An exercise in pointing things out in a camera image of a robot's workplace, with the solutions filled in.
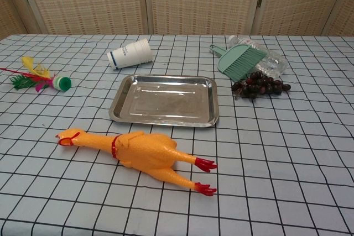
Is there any orange rubber chicken toy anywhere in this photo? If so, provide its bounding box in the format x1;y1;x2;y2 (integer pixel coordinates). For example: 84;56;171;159
55;127;218;197

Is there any silver metal tray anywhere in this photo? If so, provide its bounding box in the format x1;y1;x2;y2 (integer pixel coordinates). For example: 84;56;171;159
109;74;220;128

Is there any green plastic hand brush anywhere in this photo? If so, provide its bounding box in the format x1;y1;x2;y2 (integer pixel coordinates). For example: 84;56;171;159
209;44;268;80

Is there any white grid-patterned tablecloth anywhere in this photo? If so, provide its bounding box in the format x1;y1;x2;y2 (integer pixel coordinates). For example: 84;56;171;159
0;34;354;236

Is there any bunch of dark grapes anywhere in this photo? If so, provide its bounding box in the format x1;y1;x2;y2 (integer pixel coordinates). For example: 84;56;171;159
231;70;292;101

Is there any clear plastic water bottle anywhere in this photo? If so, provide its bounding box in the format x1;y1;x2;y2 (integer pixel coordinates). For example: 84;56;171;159
228;35;287;80

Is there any colourful feather shuttlecock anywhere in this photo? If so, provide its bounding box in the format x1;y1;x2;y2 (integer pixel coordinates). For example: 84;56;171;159
0;55;72;95

